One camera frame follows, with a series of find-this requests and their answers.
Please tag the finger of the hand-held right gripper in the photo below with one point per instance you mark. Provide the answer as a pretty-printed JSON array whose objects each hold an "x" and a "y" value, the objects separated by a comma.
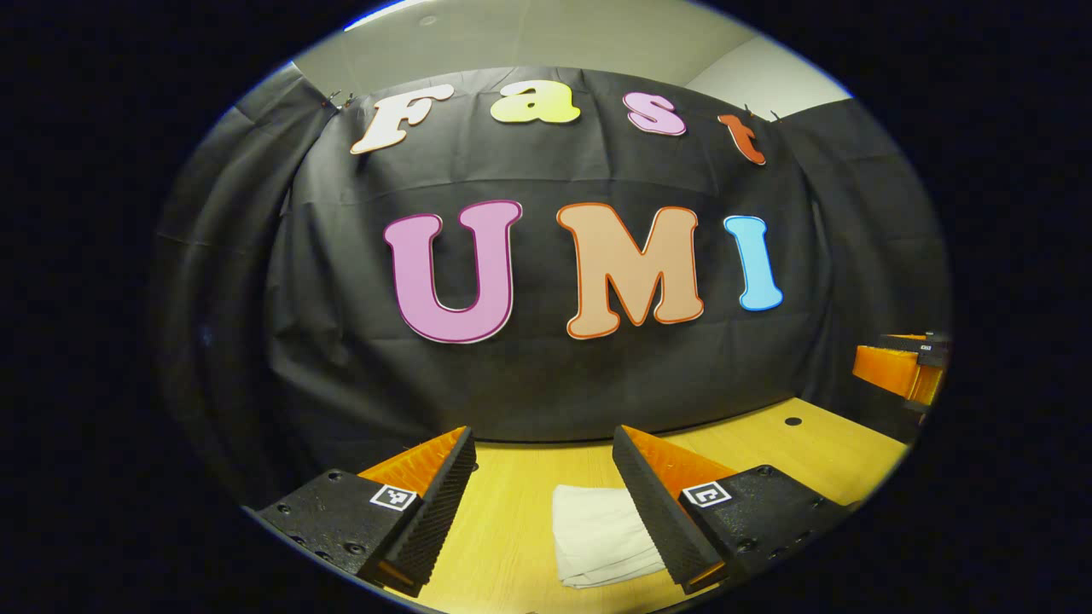
[{"x": 887, "y": 371}]

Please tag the black backdrop clip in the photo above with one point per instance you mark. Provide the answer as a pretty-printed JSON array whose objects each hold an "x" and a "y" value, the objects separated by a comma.
[
  {"x": 339, "y": 101},
  {"x": 759, "y": 113}
]

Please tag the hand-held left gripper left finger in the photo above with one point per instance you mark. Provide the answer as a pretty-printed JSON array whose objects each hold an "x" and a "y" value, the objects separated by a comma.
[{"x": 435, "y": 520}]

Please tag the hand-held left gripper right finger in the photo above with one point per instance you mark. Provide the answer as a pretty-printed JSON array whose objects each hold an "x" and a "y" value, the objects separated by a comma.
[{"x": 657, "y": 512}]

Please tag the black backdrop cloth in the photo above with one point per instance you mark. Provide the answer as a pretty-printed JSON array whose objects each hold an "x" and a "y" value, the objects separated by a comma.
[{"x": 529, "y": 384}]

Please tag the white jeans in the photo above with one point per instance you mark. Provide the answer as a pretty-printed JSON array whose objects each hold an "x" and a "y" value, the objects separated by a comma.
[{"x": 597, "y": 537}]

